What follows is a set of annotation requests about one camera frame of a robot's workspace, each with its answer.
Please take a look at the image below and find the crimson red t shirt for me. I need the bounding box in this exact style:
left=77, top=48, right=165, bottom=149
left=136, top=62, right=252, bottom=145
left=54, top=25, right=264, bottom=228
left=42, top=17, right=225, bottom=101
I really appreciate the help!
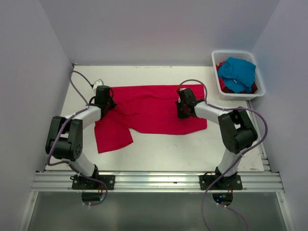
left=94, top=85, right=207, bottom=153

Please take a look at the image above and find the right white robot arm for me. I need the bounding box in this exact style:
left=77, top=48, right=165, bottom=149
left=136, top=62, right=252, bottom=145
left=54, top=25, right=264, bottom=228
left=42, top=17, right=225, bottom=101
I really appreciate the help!
left=176, top=88, right=258, bottom=190

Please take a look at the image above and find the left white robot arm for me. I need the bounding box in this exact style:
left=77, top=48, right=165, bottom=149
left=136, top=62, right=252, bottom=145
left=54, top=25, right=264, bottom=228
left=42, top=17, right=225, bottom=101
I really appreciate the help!
left=45, top=85, right=116, bottom=190

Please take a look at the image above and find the bright red t shirt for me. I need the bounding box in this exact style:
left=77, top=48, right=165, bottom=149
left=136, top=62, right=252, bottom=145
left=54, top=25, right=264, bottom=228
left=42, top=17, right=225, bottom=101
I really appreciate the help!
left=216, top=61, right=226, bottom=91

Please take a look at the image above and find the white plastic basket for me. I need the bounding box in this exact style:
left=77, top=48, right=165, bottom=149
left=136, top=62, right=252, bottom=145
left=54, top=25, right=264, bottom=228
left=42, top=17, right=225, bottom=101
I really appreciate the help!
left=211, top=50, right=266, bottom=101

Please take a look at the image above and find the blue t shirt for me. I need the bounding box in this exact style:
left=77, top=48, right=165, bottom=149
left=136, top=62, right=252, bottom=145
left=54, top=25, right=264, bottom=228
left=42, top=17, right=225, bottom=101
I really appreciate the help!
left=219, top=57, right=256, bottom=94

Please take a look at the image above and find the dark red t shirt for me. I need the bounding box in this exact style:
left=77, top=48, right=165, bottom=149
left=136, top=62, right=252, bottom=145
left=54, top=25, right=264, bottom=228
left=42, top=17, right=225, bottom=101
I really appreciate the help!
left=219, top=82, right=258, bottom=94

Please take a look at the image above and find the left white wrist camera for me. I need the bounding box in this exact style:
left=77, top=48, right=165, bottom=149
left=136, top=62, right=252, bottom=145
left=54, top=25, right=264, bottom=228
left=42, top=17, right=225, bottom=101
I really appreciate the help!
left=92, top=79, right=104, bottom=93

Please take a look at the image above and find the aluminium mounting rail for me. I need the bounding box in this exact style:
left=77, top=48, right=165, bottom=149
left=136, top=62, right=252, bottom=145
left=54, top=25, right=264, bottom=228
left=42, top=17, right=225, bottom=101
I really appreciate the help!
left=30, top=171, right=284, bottom=193

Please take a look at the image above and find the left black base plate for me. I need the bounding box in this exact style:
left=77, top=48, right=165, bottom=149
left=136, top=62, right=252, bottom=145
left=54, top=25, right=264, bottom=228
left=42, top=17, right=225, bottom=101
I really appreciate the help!
left=70, top=174, right=116, bottom=190

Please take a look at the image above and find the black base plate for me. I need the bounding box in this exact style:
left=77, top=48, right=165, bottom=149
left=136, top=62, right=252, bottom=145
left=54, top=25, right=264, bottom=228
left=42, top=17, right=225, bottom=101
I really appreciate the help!
left=70, top=174, right=116, bottom=190
left=199, top=174, right=243, bottom=191

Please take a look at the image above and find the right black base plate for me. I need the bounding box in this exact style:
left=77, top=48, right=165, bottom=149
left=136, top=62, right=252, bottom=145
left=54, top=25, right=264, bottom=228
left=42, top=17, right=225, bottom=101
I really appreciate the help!
left=199, top=174, right=243, bottom=191

